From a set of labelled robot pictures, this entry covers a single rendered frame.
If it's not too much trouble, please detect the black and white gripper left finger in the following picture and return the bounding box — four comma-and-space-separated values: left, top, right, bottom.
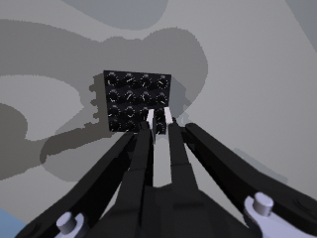
15, 109, 157, 238

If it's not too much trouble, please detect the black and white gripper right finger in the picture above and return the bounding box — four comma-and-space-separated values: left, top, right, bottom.
164, 107, 317, 238

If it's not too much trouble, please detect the black knob box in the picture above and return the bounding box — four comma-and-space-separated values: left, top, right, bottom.
103, 70, 171, 135

